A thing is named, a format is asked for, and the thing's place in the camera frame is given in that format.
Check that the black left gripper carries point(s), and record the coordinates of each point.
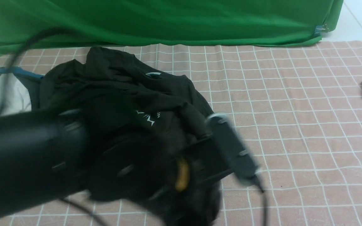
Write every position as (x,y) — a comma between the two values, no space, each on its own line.
(192,195)

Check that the dark gray long-sleeve shirt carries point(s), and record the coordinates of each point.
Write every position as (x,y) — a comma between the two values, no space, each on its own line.
(127,101)

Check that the white shirt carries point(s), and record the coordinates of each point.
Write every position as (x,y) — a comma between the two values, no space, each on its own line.
(2,94)

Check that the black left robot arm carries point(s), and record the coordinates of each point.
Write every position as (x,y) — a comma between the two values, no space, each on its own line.
(46,156)

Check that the blue clip on backdrop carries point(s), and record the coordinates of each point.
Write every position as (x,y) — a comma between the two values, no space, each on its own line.
(321,29)

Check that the blue and gray garment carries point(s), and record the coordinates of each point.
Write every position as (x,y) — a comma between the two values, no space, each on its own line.
(31,81)

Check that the green backdrop cloth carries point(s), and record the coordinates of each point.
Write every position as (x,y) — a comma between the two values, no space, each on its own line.
(268,23)

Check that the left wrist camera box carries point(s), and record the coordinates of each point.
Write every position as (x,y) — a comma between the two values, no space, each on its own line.
(233,150)

